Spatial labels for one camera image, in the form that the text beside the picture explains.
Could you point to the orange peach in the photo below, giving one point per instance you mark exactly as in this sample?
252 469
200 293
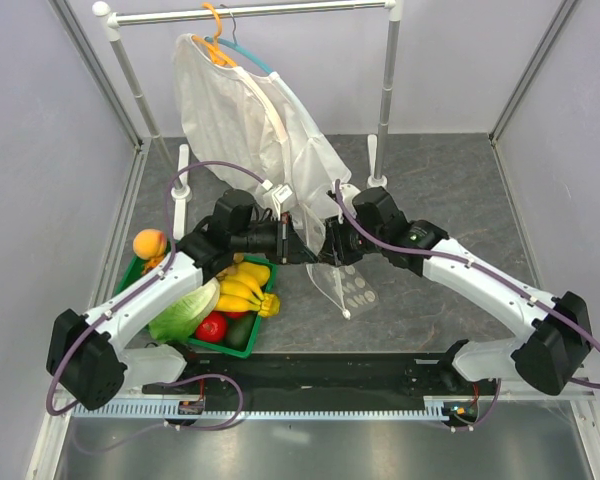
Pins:
149 244

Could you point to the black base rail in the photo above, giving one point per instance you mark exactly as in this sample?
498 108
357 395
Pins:
338 382

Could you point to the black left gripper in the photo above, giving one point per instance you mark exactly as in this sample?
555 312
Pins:
288 247

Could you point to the green lettuce head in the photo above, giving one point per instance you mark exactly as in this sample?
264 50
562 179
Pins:
179 321

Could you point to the red tomato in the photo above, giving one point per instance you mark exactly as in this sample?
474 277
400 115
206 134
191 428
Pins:
212 329

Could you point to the orange fruit in basket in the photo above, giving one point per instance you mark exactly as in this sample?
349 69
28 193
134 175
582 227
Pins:
152 263

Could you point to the yellow banana bunch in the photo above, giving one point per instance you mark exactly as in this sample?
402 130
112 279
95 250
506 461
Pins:
242 290

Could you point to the silver clothes rack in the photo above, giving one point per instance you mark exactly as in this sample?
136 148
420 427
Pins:
377 144

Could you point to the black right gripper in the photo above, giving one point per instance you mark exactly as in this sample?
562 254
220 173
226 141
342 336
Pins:
334 251

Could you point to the orange clothes hanger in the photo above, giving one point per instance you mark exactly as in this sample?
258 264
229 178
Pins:
215 54

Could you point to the white hanging shirt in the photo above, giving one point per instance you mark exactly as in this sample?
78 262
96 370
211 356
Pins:
247 125

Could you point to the clear dotted zip top bag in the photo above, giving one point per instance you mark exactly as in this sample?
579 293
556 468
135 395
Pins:
342 284

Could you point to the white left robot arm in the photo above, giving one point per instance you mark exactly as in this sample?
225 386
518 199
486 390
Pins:
89 354

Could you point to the dark green avocado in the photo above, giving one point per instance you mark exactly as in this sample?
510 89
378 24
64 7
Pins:
239 332

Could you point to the green plastic basket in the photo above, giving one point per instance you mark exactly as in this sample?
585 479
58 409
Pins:
133 273

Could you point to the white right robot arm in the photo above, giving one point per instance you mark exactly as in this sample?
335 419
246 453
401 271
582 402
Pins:
550 335

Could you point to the teal clothes hanger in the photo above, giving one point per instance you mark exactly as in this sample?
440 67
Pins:
264 67

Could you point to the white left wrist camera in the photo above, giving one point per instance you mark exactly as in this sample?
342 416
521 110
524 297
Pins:
279 199

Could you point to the grey slotted cable duct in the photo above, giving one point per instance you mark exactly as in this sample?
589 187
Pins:
173 409

